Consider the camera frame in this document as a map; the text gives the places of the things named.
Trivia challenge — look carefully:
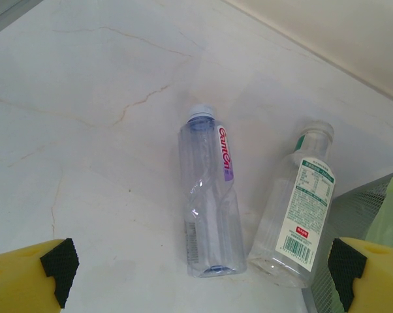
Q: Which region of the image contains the clear bottle purple label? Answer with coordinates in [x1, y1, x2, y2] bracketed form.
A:
[176, 103, 248, 279]

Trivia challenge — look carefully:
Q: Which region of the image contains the clear bottle green white label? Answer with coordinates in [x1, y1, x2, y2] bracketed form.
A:
[247, 119, 338, 290]

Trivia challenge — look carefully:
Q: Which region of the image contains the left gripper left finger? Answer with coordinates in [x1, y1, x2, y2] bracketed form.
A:
[0, 237, 81, 313]

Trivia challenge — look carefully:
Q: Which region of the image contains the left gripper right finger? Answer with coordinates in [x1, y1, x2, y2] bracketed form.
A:
[326, 237, 393, 313]

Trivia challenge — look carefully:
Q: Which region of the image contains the aluminium side rail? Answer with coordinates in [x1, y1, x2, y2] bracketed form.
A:
[0, 0, 42, 40]

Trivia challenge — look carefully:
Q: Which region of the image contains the grey mesh waste bin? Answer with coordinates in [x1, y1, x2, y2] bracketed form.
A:
[302, 168, 393, 313]

